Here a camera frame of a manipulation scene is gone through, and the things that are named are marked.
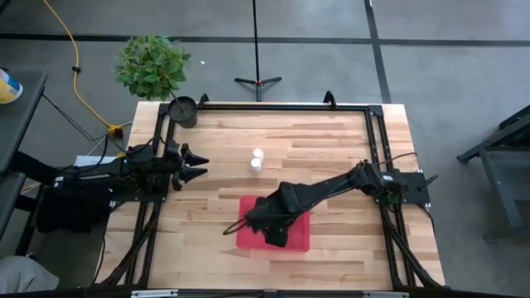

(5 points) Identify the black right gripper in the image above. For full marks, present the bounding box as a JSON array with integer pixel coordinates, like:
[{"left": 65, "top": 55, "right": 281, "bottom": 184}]
[{"left": 244, "top": 197, "right": 297, "bottom": 248}]

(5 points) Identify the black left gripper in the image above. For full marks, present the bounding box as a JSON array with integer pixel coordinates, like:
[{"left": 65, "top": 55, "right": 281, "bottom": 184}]
[{"left": 160, "top": 140, "right": 210, "bottom": 192}]

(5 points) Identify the pink translucent plastic basket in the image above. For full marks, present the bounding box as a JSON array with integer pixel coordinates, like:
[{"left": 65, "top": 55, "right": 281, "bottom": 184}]
[{"left": 235, "top": 195, "right": 311, "bottom": 253}]

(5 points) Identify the white paper sheet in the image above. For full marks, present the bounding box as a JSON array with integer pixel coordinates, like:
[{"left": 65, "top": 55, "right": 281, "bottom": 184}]
[{"left": 74, "top": 155, "right": 119, "bottom": 167}]

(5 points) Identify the green leafy plant black pot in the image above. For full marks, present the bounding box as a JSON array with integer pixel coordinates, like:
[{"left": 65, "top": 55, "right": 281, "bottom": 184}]
[{"left": 114, "top": 34, "right": 199, "bottom": 129}]

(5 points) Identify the black tripod stand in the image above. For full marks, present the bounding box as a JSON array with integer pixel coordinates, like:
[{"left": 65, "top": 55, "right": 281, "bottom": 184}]
[{"left": 234, "top": 0, "right": 283, "bottom": 103}]

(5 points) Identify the black bag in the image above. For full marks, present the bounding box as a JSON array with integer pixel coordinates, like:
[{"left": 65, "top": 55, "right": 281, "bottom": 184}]
[{"left": 35, "top": 197, "right": 112, "bottom": 235}]

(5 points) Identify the dark grey side table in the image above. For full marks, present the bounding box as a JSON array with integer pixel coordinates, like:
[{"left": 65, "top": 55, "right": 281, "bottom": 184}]
[{"left": 0, "top": 69, "right": 49, "bottom": 175}]

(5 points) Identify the yellow and blue container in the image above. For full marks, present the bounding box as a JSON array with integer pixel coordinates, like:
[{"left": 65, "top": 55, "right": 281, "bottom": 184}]
[{"left": 0, "top": 68, "right": 24, "bottom": 105}]

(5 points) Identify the person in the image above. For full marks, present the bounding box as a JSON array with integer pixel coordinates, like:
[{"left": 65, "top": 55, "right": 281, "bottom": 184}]
[{"left": 0, "top": 255, "right": 60, "bottom": 293}]

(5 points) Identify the black metal cart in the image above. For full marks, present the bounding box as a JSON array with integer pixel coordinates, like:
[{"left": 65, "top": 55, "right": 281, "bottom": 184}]
[{"left": 456, "top": 103, "right": 530, "bottom": 243}]

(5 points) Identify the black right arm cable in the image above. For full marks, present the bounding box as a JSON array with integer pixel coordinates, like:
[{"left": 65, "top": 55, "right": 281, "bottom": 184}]
[{"left": 222, "top": 218, "right": 249, "bottom": 236}]

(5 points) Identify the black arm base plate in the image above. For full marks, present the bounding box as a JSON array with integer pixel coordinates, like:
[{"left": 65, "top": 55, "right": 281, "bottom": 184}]
[
  {"left": 371, "top": 171, "right": 431, "bottom": 207},
  {"left": 109, "top": 181, "right": 171, "bottom": 204}
]

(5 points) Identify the yellow extension cable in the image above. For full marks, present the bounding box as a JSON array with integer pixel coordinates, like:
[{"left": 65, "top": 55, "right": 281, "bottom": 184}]
[{"left": 41, "top": 0, "right": 125, "bottom": 138}]

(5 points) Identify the black aluminium table frame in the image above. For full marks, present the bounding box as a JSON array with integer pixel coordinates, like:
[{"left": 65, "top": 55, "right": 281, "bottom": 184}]
[{"left": 94, "top": 89, "right": 447, "bottom": 298}]

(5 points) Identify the silver metal bracket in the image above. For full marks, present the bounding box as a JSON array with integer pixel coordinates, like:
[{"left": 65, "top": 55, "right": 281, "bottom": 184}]
[
  {"left": 363, "top": 291, "right": 409, "bottom": 298},
  {"left": 131, "top": 290, "right": 179, "bottom": 298}
]

